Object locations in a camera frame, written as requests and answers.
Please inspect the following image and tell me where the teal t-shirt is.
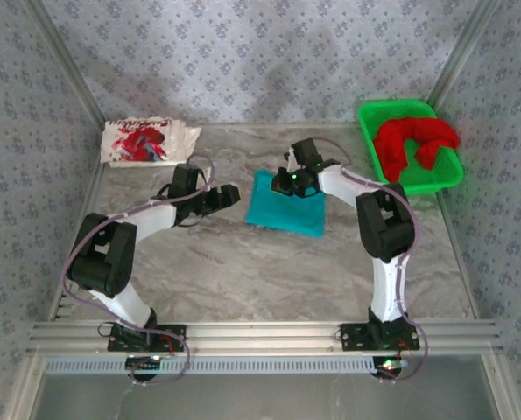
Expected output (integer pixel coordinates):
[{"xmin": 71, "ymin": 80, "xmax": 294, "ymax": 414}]
[{"xmin": 244, "ymin": 169, "xmax": 326, "ymax": 239}]

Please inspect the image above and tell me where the white t-shirt with red print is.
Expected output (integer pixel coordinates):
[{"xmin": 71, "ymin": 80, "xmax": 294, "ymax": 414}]
[{"xmin": 100, "ymin": 115, "xmax": 203, "ymax": 169}]

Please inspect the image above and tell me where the green plastic basket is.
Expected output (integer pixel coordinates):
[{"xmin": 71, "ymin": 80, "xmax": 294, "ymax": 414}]
[{"xmin": 358, "ymin": 98, "xmax": 466, "ymax": 196}]

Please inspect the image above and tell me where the black controller board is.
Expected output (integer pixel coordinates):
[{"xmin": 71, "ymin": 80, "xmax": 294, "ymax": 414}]
[
  {"xmin": 371, "ymin": 356, "xmax": 408, "ymax": 380},
  {"xmin": 123, "ymin": 354, "xmax": 165, "ymax": 382}
]

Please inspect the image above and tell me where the grey metal lower panel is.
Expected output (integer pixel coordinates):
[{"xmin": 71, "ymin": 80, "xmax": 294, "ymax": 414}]
[{"xmin": 34, "ymin": 374, "xmax": 502, "ymax": 420}]

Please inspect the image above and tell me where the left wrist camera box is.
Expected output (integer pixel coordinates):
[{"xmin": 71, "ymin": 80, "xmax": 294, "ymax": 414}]
[{"xmin": 172, "ymin": 164, "xmax": 200, "ymax": 198}]

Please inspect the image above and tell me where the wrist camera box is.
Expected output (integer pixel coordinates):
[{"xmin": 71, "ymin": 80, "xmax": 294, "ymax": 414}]
[
  {"xmin": 172, "ymin": 164, "xmax": 200, "ymax": 198},
  {"xmin": 285, "ymin": 138, "xmax": 323, "ymax": 172}
]

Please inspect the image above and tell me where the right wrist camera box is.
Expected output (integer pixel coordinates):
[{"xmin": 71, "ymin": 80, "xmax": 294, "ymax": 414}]
[{"xmin": 285, "ymin": 138, "xmax": 323, "ymax": 172}]

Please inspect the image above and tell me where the aluminium back rail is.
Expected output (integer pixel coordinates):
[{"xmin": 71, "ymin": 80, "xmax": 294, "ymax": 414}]
[{"xmin": 198, "ymin": 122, "xmax": 362, "ymax": 130}]

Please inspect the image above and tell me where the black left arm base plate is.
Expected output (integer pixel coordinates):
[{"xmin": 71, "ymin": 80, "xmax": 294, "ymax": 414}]
[{"xmin": 107, "ymin": 324, "xmax": 187, "ymax": 354}]

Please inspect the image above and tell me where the aluminium mounting rail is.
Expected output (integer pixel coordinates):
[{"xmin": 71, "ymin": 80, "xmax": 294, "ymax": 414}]
[{"xmin": 25, "ymin": 318, "xmax": 504, "ymax": 356}]

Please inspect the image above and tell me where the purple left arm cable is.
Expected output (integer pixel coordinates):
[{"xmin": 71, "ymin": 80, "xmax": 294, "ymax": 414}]
[{"xmin": 60, "ymin": 152, "xmax": 216, "ymax": 387}]

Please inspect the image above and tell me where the grey slotted cable duct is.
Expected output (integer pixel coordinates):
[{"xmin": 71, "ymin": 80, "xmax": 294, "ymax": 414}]
[{"xmin": 44, "ymin": 354, "xmax": 401, "ymax": 376}]

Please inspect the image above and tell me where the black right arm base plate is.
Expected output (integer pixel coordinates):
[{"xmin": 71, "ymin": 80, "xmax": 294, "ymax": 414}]
[{"xmin": 339, "ymin": 323, "xmax": 420, "ymax": 353}]

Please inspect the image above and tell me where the aluminium frame post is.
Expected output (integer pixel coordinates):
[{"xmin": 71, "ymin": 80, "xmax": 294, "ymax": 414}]
[
  {"xmin": 426, "ymin": 0, "xmax": 502, "ymax": 110},
  {"xmin": 23, "ymin": 0, "xmax": 109, "ymax": 129}
]

